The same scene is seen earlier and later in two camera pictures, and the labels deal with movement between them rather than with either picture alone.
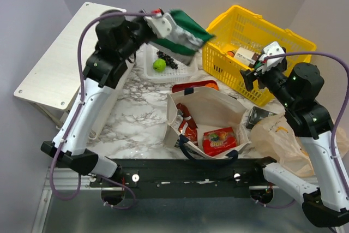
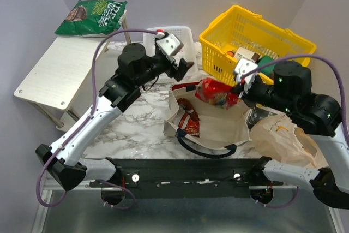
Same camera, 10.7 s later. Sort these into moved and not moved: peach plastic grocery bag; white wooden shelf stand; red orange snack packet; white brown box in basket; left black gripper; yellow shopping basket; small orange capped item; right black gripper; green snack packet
Moved: green snack packet; red orange snack packet; left black gripper; right black gripper
Not moved: peach plastic grocery bag; white brown box in basket; small orange capped item; white wooden shelf stand; yellow shopping basket
